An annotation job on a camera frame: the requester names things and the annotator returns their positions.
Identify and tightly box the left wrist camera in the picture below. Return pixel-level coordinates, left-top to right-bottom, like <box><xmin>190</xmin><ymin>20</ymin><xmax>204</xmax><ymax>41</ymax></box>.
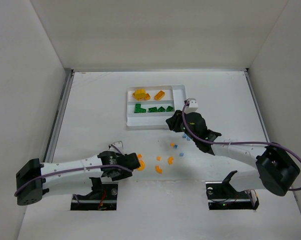
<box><xmin>108</xmin><ymin>141</ymin><xmax>124</xmax><ymax>155</ymax></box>

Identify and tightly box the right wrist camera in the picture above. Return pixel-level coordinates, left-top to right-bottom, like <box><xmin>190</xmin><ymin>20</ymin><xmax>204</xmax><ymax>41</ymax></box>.
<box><xmin>184</xmin><ymin>98</ymin><xmax>199</xmax><ymax>114</ymax></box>

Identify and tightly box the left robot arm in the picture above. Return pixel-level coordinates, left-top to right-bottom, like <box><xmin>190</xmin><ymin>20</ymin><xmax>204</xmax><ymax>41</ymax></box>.
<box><xmin>14</xmin><ymin>150</ymin><xmax>141</xmax><ymax>206</ymax></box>

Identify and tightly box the white divided sorting tray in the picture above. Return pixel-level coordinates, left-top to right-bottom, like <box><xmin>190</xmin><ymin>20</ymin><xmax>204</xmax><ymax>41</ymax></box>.
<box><xmin>126</xmin><ymin>84</ymin><xmax>187</xmax><ymax>130</ymax></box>

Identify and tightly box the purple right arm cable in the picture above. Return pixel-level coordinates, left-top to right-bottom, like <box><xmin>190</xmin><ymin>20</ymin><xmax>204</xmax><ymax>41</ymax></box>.
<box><xmin>182</xmin><ymin>99</ymin><xmax>301</xmax><ymax>192</ymax></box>

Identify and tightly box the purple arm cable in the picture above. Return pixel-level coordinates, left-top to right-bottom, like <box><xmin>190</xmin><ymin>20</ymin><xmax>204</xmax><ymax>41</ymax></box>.
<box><xmin>14</xmin><ymin>143</ymin><xmax>134</xmax><ymax>197</ymax></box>
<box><xmin>182</xmin><ymin>99</ymin><xmax>301</xmax><ymax>192</ymax></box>

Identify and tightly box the orange curved lego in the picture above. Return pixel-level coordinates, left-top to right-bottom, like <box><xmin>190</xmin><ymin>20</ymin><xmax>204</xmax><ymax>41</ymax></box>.
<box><xmin>167</xmin><ymin>156</ymin><xmax>174</xmax><ymax>165</ymax></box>
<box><xmin>155</xmin><ymin>165</ymin><xmax>163</xmax><ymax>174</ymax></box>

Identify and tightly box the yellow long lego brick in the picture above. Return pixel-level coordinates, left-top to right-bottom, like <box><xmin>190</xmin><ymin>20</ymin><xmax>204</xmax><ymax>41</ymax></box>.
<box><xmin>154</xmin><ymin>90</ymin><xmax>166</xmax><ymax>101</ymax></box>

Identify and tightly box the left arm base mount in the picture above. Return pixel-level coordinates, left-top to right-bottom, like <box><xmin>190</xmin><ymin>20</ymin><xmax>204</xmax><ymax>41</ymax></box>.
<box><xmin>70</xmin><ymin>177</ymin><xmax>118</xmax><ymax>211</ymax></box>

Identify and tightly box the orange round lego piece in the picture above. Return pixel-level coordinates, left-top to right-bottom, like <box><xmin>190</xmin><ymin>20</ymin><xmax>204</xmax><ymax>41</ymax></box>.
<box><xmin>137</xmin><ymin>159</ymin><xmax>146</xmax><ymax>171</ymax></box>

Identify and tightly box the orange curved lego right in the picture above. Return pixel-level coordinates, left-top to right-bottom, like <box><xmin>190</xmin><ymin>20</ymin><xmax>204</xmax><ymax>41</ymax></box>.
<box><xmin>167</xmin><ymin>156</ymin><xmax>174</xmax><ymax>165</ymax></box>

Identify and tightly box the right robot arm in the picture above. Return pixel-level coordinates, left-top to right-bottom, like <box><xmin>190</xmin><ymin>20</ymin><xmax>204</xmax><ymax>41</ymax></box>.
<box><xmin>165</xmin><ymin>110</ymin><xmax>301</xmax><ymax>196</ymax></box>

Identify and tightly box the green square lego brick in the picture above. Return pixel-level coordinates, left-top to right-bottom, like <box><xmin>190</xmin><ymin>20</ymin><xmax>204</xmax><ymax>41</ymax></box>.
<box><xmin>157</xmin><ymin>106</ymin><xmax>166</xmax><ymax>113</ymax></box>

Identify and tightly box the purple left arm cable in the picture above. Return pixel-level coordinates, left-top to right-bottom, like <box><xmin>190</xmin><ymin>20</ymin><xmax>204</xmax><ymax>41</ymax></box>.
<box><xmin>14</xmin><ymin>143</ymin><xmax>134</xmax><ymax>197</ymax></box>

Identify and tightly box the yellow square lego brick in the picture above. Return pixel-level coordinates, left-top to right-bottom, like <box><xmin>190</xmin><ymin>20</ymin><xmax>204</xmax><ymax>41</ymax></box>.
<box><xmin>144</xmin><ymin>93</ymin><xmax>151</xmax><ymax>101</ymax></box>

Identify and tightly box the orange curved lego middle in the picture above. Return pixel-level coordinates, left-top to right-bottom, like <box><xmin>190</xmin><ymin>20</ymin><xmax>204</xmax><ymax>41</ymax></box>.
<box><xmin>155</xmin><ymin>165</ymin><xmax>163</xmax><ymax>174</ymax></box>

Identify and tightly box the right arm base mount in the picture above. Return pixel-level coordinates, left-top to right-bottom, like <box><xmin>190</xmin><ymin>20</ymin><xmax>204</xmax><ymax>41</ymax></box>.
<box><xmin>205</xmin><ymin>170</ymin><xmax>260</xmax><ymax>211</ymax></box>

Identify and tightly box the orange round figure piece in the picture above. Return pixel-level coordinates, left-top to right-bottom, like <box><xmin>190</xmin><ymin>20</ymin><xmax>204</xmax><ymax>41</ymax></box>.
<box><xmin>132</xmin><ymin>88</ymin><xmax>147</xmax><ymax>101</ymax></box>

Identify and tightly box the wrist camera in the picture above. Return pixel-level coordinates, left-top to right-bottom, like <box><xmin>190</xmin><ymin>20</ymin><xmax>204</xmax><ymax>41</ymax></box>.
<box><xmin>184</xmin><ymin>98</ymin><xmax>199</xmax><ymax>114</ymax></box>
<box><xmin>108</xmin><ymin>141</ymin><xmax>124</xmax><ymax>155</ymax></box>

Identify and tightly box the green long lego brick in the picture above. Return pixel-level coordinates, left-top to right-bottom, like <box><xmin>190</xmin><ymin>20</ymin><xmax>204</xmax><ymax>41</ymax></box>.
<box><xmin>148</xmin><ymin>107</ymin><xmax>158</xmax><ymax>113</ymax></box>

